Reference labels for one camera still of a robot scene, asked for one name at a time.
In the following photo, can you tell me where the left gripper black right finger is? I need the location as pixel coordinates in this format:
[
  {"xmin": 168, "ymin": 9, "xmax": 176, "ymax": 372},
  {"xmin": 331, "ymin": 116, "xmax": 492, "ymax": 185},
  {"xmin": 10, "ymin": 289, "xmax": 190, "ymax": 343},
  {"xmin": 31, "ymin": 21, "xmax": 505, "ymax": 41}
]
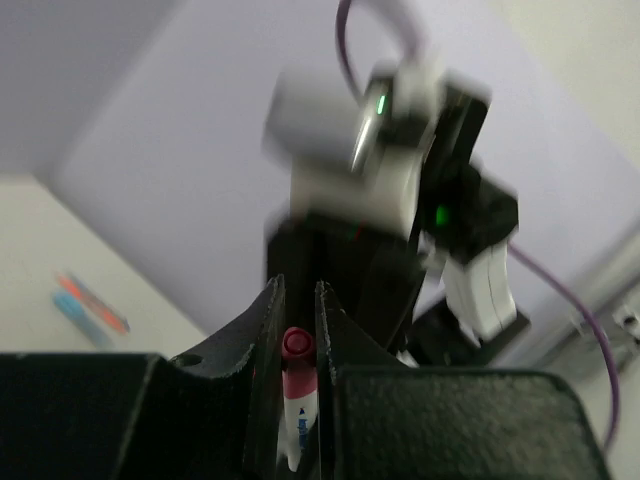
[{"xmin": 315, "ymin": 282, "xmax": 610, "ymax": 479}]

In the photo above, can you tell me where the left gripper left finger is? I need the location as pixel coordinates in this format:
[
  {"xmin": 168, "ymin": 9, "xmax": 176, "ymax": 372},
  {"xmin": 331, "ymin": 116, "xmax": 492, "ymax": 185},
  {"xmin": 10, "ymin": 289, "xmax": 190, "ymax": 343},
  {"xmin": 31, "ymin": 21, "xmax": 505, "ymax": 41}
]
[{"xmin": 1, "ymin": 277, "xmax": 286, "ymax": 479}]

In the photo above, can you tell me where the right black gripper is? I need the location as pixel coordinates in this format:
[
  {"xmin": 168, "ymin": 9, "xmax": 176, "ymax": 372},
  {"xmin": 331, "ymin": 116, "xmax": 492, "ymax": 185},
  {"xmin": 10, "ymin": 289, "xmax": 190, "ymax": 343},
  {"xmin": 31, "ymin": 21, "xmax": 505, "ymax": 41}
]
[{"xmin": 266, "ymin": 214, "xmax": 425, "ymax": 355}]

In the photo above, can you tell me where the white thin pen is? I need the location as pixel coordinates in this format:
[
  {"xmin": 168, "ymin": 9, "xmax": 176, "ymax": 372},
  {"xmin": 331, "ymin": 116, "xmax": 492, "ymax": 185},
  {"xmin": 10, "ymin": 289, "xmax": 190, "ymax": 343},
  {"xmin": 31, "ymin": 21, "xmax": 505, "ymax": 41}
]
[{"xmin": 277, "ymin": 327, "xmax": 318, "ymax": 472}]

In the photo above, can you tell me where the orange pen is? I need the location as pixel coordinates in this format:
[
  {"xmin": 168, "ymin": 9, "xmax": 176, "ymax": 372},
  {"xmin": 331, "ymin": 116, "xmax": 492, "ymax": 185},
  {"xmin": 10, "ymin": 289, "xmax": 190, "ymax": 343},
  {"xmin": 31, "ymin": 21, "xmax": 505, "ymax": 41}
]
[{"xmin": 55, "ymin": 274, "xmax": 130, "ymax": 335}]

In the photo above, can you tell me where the light blue highlighter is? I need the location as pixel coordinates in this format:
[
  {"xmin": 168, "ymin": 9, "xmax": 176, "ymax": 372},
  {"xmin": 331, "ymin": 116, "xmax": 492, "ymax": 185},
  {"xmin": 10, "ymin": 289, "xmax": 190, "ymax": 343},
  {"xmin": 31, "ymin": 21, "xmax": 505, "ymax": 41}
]
[{"xmin": 52, "ymin": 291, "xmax": 113, "ymax": 350}]

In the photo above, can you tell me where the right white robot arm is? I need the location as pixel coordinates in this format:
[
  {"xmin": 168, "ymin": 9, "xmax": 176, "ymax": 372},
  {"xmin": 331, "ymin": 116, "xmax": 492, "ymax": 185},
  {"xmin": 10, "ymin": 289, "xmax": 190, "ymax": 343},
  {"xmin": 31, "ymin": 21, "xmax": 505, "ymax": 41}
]
[{"xmin": 265, "ymin": 76, "xmax": 529, "ymax": 366}]

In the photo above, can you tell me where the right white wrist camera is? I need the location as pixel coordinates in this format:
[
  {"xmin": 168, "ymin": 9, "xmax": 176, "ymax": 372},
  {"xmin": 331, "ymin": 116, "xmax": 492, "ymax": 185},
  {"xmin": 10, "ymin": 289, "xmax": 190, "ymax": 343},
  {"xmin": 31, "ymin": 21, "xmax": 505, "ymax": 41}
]
[{"xmin": 264, "ymin": 63, "xmax": 490, "ymax": 238}]

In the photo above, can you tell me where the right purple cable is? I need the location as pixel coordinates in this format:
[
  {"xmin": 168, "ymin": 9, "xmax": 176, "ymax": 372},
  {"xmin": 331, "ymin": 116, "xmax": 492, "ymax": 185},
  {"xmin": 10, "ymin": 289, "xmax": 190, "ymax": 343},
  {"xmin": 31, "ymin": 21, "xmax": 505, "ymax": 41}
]
[{"xmin": 333, "ymin": 0, "xmax": 622, "ymax": 451}]

